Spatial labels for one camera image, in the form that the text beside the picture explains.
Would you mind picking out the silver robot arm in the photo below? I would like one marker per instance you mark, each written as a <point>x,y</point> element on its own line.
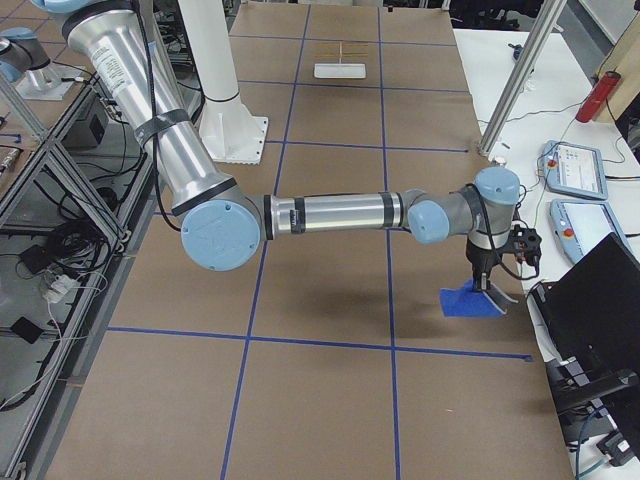
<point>221,226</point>

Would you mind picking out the black monitor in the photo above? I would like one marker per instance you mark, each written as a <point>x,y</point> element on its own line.
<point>592,316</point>

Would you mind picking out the black power strip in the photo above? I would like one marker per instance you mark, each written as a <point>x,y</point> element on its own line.
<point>521,239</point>

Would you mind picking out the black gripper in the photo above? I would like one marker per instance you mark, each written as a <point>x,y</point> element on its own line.
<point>479,261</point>

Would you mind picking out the teach pendant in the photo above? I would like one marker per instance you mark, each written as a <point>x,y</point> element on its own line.
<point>580,225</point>
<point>573,170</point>

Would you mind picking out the red cylinder bottle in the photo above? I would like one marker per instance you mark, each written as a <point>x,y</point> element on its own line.
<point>597,97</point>

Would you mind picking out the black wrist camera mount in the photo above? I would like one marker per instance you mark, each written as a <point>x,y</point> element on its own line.
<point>536,266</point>

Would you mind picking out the upper teach pendant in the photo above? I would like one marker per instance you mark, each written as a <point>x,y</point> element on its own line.
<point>573,170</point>

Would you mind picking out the aluminium frame post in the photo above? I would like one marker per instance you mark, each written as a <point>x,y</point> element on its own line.
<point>533,46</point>

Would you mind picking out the second grey robot arm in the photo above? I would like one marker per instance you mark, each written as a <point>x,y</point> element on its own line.
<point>21,51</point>

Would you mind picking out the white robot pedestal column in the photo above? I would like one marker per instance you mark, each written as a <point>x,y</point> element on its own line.
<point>227,128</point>

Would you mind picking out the white wooden towel rack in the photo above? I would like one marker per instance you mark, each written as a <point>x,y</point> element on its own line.
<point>340,60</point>

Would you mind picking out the lower teach pendant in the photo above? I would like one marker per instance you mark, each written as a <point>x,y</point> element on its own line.
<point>580,225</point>

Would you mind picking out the blue and grey towel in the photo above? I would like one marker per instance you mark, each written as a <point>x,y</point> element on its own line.
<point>468,302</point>

